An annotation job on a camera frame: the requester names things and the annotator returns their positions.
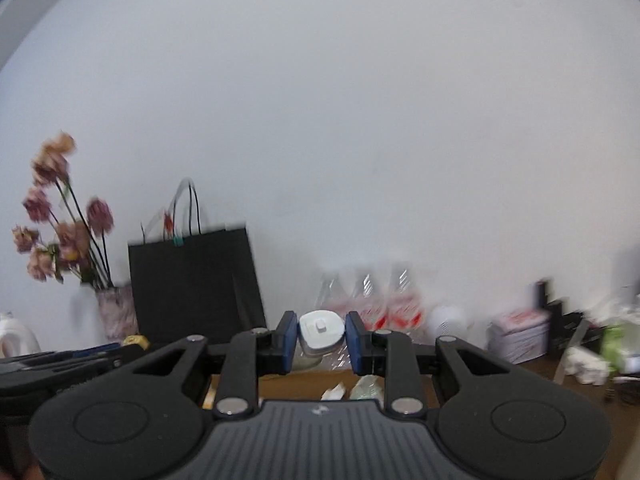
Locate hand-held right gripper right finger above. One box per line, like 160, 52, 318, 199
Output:
346, 310, 512, 419

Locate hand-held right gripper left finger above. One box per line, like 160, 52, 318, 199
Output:
131, 310, 300, 419

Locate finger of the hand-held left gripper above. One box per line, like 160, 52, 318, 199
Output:
47, 343, 152, 378

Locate white bottle cap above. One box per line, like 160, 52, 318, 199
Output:
297, 310, 347, 372

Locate white detergent bottle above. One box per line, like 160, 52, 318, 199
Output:
0, 312, 42, 359

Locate clear green plastic packet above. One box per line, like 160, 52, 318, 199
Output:
349, 374, 387, 402

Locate patterned flower vase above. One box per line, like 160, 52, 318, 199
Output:
95, 284, 139, 342

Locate white ceramic mug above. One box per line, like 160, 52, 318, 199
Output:
426, 305, 474, 347

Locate black paper bag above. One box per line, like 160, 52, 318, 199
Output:
128, 177, 268, 347

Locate dried pink flowers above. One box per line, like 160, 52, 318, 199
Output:
12, 131, 115, 292

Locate patterned tin box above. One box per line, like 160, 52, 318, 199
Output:
487, 309, 552, 365

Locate black small box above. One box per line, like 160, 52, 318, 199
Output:
534, 280, 601, 361

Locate white crumpled wrapper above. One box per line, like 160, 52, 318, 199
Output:
564, 346, 610, 387

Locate green white pack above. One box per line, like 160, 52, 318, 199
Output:
600, 324, 640, 374

